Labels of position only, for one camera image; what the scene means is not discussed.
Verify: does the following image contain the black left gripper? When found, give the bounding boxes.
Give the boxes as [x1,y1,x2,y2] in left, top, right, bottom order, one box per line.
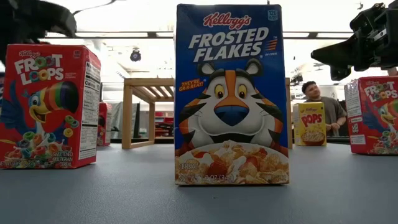
[0,0,78,63]

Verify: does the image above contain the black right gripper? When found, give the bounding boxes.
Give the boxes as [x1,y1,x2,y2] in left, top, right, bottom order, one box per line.
[310,1,398,82]

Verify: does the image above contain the red Froot Loops cereal box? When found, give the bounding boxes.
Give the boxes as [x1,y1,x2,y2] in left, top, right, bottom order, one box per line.
[96,101,113,147]
[344,75,398,156]
[0,43,102,170]

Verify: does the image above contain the yellow Corn Pops cereal box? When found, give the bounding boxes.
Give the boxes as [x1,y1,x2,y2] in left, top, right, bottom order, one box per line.
[292,101,327,147]

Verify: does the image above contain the blue Frosted Flakes cereal box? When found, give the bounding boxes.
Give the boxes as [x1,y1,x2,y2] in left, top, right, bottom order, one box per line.
[174,3,290,187]

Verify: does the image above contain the wooden slatted shelf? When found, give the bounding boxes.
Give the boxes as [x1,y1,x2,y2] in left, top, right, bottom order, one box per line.
[121,77,294,150]

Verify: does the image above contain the person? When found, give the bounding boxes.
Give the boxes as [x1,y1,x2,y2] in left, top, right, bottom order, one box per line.
[300,80,348,138]

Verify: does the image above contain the overhead rig crossbar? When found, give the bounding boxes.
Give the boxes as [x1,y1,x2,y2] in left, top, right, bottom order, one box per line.
[40,30,355,40]

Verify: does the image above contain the grey draped cover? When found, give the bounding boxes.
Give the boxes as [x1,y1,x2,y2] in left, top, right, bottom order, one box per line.
[110,101,141,140]

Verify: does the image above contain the red storage rack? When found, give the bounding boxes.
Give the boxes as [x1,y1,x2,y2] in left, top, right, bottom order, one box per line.
[154,111,175,138]

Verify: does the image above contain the grey-blue table mat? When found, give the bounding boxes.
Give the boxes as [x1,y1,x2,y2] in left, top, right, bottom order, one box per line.
[0,142,398,224]

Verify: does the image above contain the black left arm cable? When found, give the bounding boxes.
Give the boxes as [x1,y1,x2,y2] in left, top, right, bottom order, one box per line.
[72,0,118,16]

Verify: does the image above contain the black ceiling-hung camera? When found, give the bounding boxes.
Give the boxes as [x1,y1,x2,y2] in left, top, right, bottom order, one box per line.
[129,48,142,62]

